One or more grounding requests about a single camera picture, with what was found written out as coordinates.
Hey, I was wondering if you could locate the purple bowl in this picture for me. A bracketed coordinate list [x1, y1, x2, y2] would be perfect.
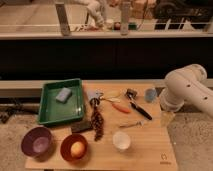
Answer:
[21, 127, 53, 157]

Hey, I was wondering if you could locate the yellow egg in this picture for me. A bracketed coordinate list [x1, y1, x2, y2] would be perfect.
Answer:
[71, 141, 85, 158]

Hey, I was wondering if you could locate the orange carrot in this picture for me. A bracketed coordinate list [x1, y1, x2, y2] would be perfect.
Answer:
[112, 103, 131, 114]

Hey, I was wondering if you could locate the green plastic tray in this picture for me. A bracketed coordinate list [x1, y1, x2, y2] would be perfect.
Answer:
[38, 78, 85, 126]

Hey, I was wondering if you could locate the blue cup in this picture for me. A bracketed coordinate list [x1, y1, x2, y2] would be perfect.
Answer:
[145, 89, 157, 103]

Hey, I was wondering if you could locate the yellow spoon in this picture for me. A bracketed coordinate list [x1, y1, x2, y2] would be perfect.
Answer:
[102, 91, 121, 103]

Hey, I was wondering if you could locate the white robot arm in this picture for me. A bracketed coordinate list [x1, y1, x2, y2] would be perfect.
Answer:
[159, 64, 213, 118]

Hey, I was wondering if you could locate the dark rectangular block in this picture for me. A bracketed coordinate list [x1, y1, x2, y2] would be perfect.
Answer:
[71, 121, 92, 133]

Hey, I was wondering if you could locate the blue sponge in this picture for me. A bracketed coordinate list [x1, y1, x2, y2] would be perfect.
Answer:
[56, 88, 72, 103]

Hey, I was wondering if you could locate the orange bowl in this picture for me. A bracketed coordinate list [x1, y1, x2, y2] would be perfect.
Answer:
[60, 134, 88, 162]

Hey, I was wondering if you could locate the white cup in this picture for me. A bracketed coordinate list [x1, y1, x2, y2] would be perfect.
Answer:
[112, 131, 131, 151]

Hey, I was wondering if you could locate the wooden board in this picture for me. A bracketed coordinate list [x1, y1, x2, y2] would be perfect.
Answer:
[25, 82, 178, 171]

